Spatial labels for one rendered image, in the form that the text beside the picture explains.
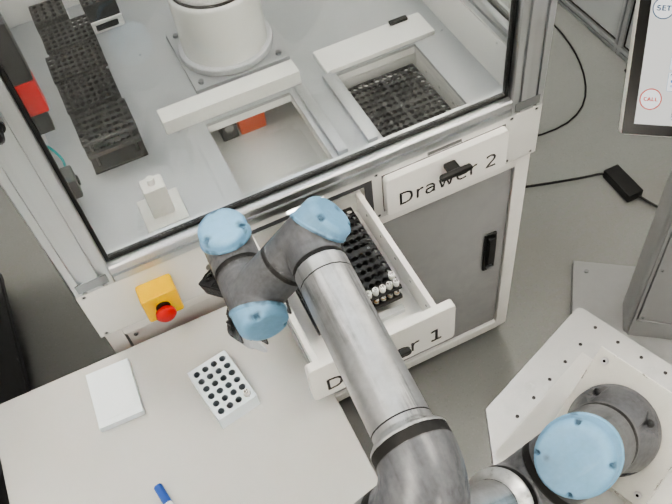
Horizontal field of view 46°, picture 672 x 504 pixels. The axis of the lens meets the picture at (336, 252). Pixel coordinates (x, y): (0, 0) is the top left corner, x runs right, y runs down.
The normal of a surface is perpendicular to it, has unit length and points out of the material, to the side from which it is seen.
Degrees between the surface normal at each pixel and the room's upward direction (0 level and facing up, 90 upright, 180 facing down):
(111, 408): 0
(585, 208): 0
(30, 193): 90
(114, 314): 90
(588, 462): 37
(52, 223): 90
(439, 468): 23
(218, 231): 3
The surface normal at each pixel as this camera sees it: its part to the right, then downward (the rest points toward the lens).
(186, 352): -0.10, -0.59
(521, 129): 0.42, 0.70
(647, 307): -0.19, 0.80
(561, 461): -0.47, -0.08
